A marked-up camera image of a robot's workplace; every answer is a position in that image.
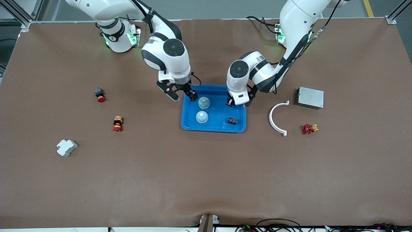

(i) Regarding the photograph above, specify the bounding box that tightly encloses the blue plastic tray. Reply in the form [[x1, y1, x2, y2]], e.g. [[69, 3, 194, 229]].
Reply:
[[181, 84, 247, 133]]

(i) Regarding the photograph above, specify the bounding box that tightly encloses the grey metal power supply box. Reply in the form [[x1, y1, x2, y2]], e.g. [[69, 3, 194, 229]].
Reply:
[[297, 87, 324, 110]]

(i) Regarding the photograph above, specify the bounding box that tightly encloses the brown table cover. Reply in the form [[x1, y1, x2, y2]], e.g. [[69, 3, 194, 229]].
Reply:
[[0, 18, 412, 228]]

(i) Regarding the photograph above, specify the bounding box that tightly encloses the white circuit breaker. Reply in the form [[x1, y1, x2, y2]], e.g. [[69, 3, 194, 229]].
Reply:
[[57, 139, 78, 157]]

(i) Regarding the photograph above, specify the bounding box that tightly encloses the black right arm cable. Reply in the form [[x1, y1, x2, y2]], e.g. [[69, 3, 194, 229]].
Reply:
[[129, 0, 202, 87]]

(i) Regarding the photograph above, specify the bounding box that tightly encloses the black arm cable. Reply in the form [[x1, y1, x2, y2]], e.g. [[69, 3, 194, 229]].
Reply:
[[269, 0, 342, 94], [129, 0, 202, 87]]

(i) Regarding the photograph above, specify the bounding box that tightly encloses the white curved plastic bracket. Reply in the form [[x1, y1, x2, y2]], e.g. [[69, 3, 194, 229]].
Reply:
[[269, 101, 290, 137]]

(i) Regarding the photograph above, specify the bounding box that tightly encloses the black base power cable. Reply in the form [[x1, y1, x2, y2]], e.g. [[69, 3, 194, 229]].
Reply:
[[246, 15, 280, 34]]

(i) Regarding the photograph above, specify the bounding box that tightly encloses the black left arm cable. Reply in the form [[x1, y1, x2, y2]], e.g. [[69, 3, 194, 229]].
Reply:
[[269, 0, 342, 94]]

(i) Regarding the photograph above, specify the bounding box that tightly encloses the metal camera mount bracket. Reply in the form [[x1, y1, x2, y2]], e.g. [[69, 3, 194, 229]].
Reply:
[[197, 214, 220, 232]]

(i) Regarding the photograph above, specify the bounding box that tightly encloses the black looped cable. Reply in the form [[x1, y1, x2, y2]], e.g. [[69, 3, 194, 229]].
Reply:
[[256, 218, 303, 232]]

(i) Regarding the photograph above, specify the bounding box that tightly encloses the black cable bundle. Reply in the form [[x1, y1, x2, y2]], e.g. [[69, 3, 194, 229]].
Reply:
[[322, 223, 412, 232]]

